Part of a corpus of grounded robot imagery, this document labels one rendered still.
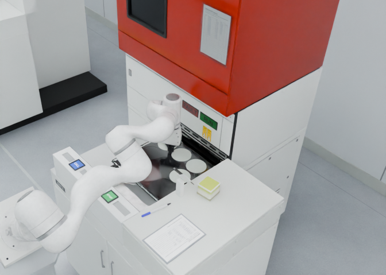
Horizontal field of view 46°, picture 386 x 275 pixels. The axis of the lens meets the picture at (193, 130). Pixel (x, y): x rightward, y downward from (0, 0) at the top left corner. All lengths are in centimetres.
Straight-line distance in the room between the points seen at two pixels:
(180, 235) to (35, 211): 58
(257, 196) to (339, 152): 181
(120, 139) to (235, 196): 60
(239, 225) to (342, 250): 144
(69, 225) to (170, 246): 41
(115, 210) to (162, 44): 80
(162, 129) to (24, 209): 56
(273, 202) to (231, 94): 50
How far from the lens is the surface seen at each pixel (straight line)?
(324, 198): 352
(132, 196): 210
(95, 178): 166
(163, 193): 208
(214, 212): 193
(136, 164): 171
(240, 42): 183
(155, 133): 172
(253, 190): 205
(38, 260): 201
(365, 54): 333
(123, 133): 170
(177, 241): 182
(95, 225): 217
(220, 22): 184
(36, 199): 160
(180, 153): 229
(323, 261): 313
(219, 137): 217
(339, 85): 351
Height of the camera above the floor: 240
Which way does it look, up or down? 38 degrees down
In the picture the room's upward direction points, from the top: 4 degrees clockwise
